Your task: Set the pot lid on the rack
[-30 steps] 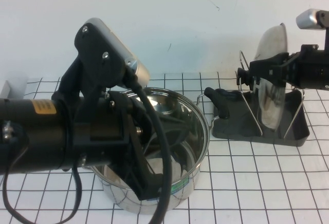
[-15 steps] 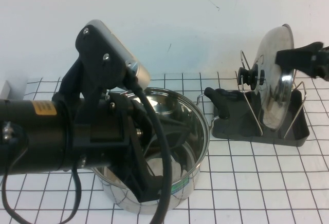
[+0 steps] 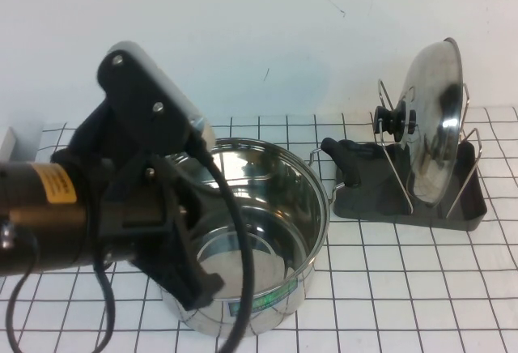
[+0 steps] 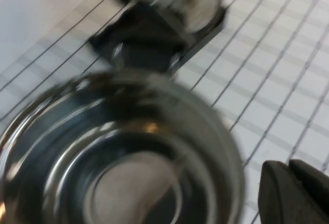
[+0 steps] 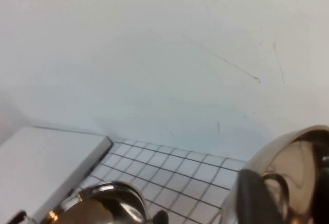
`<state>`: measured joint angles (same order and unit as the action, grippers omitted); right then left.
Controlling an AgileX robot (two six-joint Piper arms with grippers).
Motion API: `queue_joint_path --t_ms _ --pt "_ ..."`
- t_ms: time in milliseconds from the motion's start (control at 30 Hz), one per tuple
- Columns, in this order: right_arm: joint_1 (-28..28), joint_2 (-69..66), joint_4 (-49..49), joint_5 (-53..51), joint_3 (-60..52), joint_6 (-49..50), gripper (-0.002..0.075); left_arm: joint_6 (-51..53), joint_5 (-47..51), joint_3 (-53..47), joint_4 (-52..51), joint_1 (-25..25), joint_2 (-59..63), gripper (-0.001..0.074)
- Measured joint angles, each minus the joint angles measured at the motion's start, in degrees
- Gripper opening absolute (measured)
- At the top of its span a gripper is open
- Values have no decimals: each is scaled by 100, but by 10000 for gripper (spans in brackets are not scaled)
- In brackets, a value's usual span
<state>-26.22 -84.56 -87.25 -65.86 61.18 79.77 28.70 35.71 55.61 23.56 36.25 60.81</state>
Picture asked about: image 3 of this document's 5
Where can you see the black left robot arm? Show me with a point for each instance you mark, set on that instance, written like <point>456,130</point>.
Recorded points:
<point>36,227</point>

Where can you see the white black checked tablecloth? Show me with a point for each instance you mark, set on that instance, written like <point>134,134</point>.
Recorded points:
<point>404,288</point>

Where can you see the beige board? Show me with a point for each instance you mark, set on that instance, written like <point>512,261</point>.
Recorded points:
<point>6,144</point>

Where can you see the silver wrist camera black mount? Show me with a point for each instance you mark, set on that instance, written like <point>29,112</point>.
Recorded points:
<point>141,86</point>

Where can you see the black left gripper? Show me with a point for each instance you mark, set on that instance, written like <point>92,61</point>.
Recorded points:
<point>129,199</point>

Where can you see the stainless steel pot lid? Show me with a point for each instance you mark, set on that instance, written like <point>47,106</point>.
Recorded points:
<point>433,126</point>

